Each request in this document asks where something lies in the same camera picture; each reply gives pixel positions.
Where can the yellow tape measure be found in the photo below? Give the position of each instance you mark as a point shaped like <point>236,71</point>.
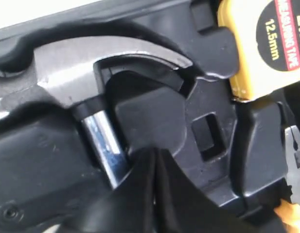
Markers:
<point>267,35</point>

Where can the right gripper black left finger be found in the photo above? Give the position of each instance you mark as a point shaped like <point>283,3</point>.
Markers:
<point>126,209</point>

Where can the black plastic tool case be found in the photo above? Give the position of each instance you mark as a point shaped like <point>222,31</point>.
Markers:
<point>233,152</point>

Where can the orange handled pliers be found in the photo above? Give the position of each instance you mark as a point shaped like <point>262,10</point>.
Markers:
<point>289,211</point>

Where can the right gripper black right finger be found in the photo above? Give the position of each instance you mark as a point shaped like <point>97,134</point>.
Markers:
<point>182,208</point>

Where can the steel claw hammer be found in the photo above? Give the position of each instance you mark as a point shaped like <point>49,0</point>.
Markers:
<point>67,70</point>

